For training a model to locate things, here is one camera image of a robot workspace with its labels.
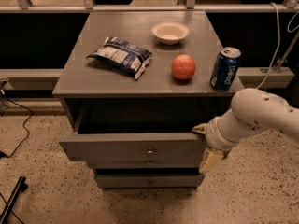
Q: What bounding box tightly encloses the white bowl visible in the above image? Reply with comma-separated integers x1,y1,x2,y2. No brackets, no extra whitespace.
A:
152,21,189,45

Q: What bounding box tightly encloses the black bar on floor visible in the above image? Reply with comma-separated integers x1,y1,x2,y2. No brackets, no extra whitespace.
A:
0,176,28,224

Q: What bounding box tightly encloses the white hanging cable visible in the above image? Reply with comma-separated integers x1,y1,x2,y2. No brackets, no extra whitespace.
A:
255,2,281,91

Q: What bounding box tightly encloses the black floor cable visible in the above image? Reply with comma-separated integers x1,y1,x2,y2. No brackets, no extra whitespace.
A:
0,87,35,159

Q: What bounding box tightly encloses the grey drawer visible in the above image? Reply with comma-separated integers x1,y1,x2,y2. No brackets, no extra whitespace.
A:
59,110,206,169
95,168,204,189

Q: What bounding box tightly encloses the blue chip bag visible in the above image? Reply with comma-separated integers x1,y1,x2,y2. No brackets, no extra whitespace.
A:
88,36,151,80

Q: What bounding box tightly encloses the blue pepsi can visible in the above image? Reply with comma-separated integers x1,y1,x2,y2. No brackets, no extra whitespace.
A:
210,47,241,91

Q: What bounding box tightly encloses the grey top drawer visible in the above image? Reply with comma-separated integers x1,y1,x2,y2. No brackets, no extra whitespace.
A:
59,110,206,169

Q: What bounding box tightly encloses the grey wooden drawer cabinet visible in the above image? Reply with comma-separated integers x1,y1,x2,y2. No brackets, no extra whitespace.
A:
53,11,243,189

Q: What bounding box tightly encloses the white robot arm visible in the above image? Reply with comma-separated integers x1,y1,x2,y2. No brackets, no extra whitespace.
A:
192,88,299,173

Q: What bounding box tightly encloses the grey bottom drawer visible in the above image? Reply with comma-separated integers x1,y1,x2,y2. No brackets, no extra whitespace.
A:
95,168,204,189

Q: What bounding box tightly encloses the orange fruit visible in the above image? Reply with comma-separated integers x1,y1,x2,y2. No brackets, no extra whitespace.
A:
171,54,196,80

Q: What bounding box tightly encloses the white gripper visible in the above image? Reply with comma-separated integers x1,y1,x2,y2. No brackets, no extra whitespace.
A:
192,117,237,174

